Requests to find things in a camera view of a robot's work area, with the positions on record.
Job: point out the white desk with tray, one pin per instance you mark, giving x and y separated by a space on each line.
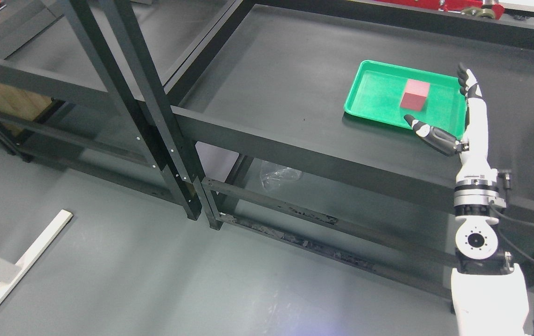
11 273

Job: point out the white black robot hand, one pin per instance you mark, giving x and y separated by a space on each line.
473 147

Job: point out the black metal left shelf rack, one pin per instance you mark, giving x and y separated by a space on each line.
94 85

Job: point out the green plastic tray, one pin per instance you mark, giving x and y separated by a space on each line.
378 88

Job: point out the black metal right shelf rack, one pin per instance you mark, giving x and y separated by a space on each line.
266 81

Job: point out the black metal shelf rack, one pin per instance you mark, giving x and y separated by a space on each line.
266 81
94 85

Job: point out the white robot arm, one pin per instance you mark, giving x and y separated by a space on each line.
488 289

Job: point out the pink cube block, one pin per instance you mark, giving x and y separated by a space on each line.
415 95

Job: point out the clear plastic bag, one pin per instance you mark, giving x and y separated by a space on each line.
273 176

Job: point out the red conveyor frame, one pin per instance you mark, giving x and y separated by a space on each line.
490 9

